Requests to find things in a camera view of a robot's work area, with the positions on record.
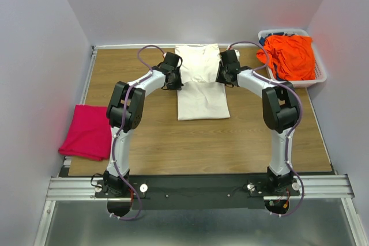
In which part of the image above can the white t shirt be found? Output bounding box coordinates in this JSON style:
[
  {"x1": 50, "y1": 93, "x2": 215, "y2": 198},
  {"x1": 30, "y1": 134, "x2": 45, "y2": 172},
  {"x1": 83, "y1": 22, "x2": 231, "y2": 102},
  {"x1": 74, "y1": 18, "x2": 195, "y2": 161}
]
[{"x1": 175, "y1": 44, "x2": 230, "y2": 121}]

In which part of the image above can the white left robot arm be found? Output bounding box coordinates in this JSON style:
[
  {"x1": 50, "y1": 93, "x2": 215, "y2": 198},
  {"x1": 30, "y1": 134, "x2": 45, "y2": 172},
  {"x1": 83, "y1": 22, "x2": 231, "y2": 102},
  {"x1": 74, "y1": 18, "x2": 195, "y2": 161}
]
[{"x1": 103, "y1": 52, "x2": 183, "y2": 197}]

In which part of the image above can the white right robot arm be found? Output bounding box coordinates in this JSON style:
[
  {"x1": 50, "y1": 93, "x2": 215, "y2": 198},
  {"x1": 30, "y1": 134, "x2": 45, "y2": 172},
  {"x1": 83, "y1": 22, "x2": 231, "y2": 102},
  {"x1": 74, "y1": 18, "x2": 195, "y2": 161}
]
[{"x1": 216, "y1": 50, "x2": 302, "y2": 195}]

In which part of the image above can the blue garment in basket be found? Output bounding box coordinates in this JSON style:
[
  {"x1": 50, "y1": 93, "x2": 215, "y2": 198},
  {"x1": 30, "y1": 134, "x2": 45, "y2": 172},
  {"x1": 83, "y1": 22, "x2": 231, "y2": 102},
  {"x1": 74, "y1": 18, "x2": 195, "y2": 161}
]
[{"x1": 259, "y1": 32, "x2": 295, "y2": 46}]

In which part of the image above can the orange t shirt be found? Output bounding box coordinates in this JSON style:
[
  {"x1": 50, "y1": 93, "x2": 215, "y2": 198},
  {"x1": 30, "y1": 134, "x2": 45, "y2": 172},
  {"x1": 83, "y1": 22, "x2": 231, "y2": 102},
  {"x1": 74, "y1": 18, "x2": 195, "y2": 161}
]
[{"x1": 257, "y1": 35, "x2": 315, "y2": 81}]

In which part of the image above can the white plastic laundry basket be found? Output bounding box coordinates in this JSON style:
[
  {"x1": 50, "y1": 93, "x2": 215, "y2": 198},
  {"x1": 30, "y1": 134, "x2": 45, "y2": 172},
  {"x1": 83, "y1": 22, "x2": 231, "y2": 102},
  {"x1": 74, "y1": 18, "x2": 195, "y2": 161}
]
[{"x1": 258, "y1": 29, "x2": 327, "y2": 88}]

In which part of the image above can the folded magenta t shirt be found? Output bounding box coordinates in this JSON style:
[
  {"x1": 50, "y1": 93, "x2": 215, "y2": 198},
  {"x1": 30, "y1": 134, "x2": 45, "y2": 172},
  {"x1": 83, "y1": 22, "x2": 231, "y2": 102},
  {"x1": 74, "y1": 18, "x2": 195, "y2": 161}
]
[{"x1": 58, "y1": 105, "x2": 111, "y2": 161}]

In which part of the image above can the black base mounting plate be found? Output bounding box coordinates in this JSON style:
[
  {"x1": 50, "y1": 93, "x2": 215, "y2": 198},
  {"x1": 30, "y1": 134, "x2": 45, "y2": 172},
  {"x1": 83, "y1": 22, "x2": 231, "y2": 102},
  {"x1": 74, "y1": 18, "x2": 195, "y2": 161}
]
[{"x1": 94, "y1": 173, "x2": 300, "y2": 216}]

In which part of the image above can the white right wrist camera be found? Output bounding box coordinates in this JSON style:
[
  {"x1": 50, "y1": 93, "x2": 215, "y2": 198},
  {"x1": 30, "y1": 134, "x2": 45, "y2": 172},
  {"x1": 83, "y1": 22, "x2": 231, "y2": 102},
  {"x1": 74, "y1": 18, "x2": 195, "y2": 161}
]
[{"x1": 227, "y1": 45, "x2": 240, "y2": 59}]

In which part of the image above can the aluminium frame rail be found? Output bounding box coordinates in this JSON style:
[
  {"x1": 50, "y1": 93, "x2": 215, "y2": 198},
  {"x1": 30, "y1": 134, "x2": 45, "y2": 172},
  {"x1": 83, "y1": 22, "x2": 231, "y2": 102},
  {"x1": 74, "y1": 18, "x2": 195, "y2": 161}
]
[{"x1": 35, "y1": 174, "x2": 368, "y2": 245}]

